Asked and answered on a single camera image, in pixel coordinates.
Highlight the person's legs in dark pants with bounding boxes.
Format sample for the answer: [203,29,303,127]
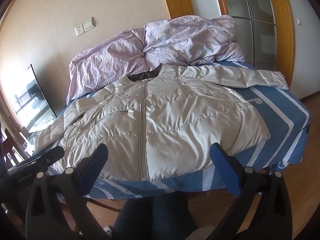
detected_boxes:
[110,191,198,240]

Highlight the white wall light switch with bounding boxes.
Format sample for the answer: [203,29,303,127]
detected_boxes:
[83,17,96,32]

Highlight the white puffer jacket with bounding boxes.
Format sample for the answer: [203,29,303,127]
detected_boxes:
[34,64,290,182]

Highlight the frosted glass door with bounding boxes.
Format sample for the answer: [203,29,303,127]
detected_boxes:
[212,0,277,70]

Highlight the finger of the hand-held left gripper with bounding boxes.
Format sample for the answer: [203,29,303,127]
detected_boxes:
[27,145,65,172]

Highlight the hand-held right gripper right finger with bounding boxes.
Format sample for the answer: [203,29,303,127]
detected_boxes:
[209,142,293,240]

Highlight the pink crumpled duvet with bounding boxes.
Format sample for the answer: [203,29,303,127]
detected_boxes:
[66,15,247,104]

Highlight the blue striped bed sheet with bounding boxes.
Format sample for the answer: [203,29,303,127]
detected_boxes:
[46,60,312,200]

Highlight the dark wooden chair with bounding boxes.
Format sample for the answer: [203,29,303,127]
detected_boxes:
[0,127,25,170]

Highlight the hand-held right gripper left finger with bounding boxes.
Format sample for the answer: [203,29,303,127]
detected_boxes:
[26,143,112,240]

